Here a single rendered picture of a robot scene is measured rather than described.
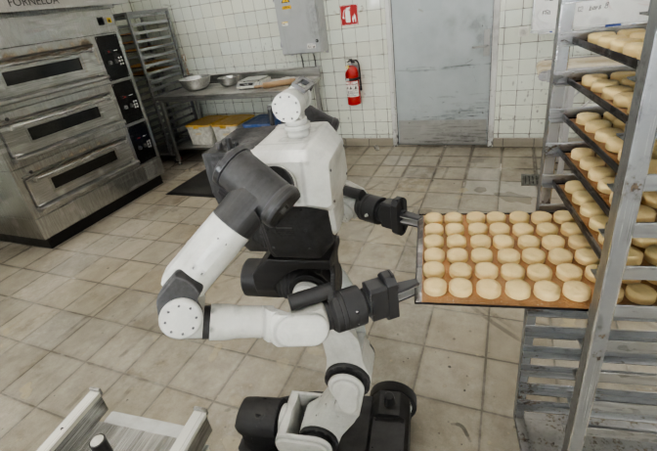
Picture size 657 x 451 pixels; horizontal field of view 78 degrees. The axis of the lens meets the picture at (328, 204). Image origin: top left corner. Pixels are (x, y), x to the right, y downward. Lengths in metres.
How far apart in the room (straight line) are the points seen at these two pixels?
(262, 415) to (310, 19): 3.98
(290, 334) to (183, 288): 0.23
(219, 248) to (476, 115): 4.19
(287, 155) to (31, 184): 3.44
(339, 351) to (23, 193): 3.36
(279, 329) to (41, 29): 3.87
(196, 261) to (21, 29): 3.67
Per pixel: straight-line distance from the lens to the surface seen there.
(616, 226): 0.83
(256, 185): 0.78
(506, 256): 1.06
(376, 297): 0.91
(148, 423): 1.15
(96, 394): 1.19
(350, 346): 1.27
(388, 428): 1.77
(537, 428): 1.89
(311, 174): 0.89
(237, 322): 0.86
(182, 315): 0.82
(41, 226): 4.29
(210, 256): 0.80
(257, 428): 1.69
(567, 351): 1.65
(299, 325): 0.85
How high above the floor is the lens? 1.65
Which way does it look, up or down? 26 degrees down
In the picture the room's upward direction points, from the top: 8 degrees counter-clockwise
